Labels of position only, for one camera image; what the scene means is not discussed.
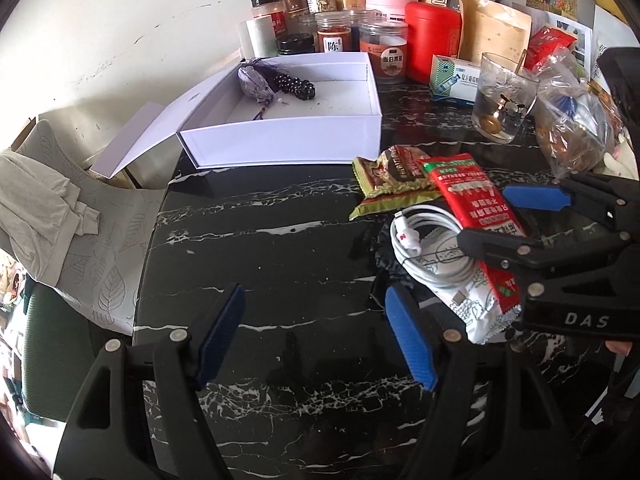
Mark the green chair seat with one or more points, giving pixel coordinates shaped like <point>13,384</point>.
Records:
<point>55,355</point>

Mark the white cylinder bottle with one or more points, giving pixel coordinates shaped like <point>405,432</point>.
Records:
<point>257,37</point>

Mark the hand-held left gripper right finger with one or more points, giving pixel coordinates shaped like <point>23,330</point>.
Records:
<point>407,335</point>

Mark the clear glass cup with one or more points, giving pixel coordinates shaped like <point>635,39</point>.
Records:
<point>502,100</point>

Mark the red label plastic jar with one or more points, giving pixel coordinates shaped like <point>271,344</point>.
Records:
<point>270,10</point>

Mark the orange label spice jar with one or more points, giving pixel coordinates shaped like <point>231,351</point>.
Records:
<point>334,35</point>

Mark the red canister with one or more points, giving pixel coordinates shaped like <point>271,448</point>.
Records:
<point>432,40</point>

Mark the pink jar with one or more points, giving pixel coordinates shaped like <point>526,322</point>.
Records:
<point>391,4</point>

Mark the red snack packet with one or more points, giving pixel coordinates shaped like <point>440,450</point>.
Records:
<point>472,200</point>

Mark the small clear plastic jar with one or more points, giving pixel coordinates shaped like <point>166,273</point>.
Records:
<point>307,24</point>
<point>357,22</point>

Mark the dark green glass jar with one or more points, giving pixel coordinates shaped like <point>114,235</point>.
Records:
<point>295,45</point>

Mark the red goji bag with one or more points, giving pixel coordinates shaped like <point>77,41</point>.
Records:
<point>545,50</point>

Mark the grey leaf-pattern chair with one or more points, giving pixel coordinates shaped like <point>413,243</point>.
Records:
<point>120,240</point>

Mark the clear plastic bag of nuts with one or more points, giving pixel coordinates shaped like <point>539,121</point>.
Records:
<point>575,125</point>

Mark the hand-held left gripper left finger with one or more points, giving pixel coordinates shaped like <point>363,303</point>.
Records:
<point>222,330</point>

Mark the grey cloth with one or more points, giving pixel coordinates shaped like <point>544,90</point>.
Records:
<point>40,210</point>

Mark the white photo card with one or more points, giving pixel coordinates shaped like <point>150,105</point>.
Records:
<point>575,35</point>

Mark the green snack packet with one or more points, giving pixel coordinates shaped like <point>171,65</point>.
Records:
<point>387,175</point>

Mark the kraft paper pouch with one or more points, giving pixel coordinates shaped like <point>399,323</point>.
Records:
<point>492,32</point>

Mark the white gift box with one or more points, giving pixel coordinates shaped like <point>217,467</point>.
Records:
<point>320,140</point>

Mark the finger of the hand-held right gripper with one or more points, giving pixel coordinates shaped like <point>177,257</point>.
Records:
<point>535,196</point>
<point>500,247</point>

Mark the clear jar dark label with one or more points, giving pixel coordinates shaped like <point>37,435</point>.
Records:
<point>384,55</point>

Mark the white printed packet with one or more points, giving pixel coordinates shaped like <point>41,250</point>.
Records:
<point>475,305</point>

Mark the white green medicine box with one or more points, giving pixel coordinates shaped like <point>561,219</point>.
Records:
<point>455,80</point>

